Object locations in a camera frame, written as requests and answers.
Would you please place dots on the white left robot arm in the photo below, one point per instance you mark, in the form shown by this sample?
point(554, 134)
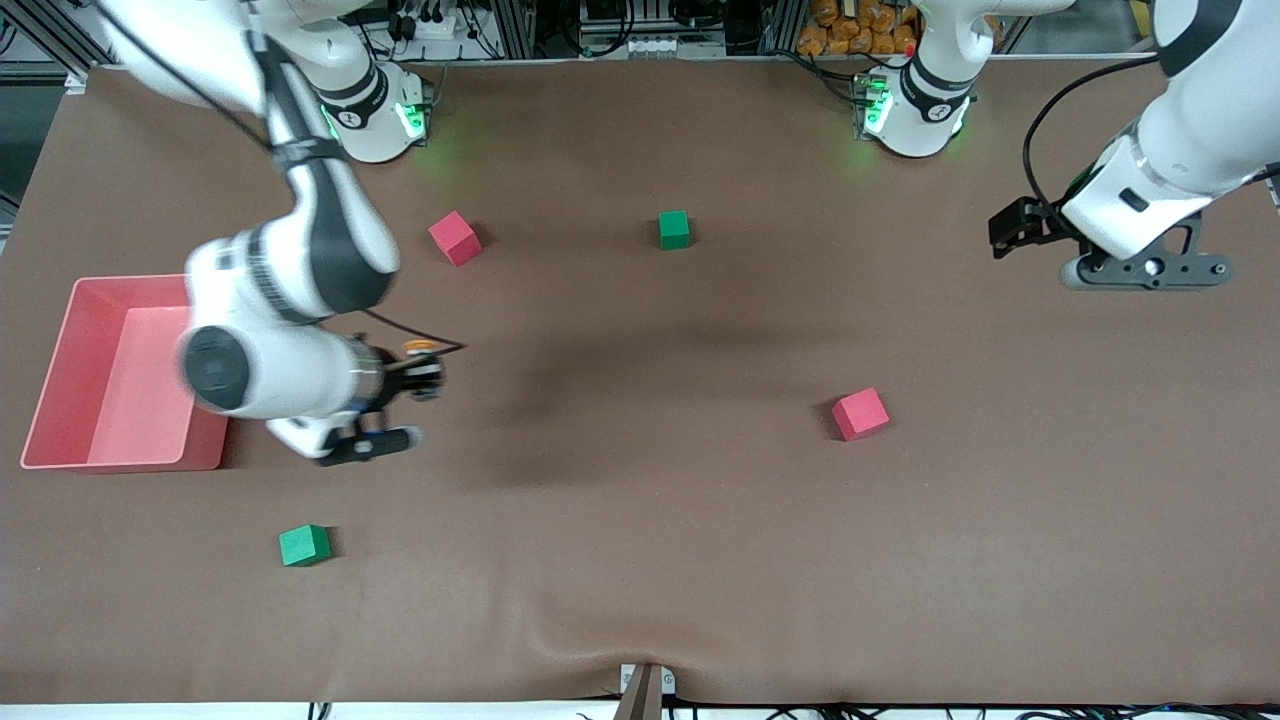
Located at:
point(1220, 110)

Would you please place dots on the aluminium frame profile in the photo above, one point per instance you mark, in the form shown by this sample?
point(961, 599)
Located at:
point(55, 45)

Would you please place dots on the aluminium frame post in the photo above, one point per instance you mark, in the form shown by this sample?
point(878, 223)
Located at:
point(782, 25)
point(515, 30)

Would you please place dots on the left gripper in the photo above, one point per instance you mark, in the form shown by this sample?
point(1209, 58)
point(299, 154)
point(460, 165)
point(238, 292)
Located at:
point(1040, 226)

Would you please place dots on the pink cube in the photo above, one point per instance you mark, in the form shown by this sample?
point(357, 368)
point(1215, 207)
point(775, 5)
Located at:
point(860, 415)
point(455, 238)

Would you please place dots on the pink plastic bin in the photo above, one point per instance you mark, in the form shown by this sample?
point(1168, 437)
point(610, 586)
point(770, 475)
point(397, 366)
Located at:
point(100, 420)

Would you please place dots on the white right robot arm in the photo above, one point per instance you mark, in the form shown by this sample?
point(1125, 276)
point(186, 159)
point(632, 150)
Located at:
point(300, 270)

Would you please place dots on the orange snack bag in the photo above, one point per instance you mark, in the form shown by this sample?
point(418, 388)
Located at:
point(850, 30)

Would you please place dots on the white power strip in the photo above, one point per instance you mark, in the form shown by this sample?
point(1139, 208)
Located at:
point(430, 28)

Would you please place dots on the white connector strip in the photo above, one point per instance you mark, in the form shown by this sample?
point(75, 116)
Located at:
point(660, 46)

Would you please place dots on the brown table mat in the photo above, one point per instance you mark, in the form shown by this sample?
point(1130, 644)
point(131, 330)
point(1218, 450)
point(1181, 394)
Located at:
point(640, 520)

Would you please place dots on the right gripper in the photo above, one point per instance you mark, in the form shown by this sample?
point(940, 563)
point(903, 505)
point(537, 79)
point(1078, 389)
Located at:
point(408, 381)

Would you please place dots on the green cube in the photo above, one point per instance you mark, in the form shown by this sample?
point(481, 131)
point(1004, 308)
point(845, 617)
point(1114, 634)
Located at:
point(674, 230)
point(303, 546)

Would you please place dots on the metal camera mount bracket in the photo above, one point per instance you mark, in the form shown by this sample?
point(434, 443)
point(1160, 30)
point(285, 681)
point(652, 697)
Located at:
point(645, 695)

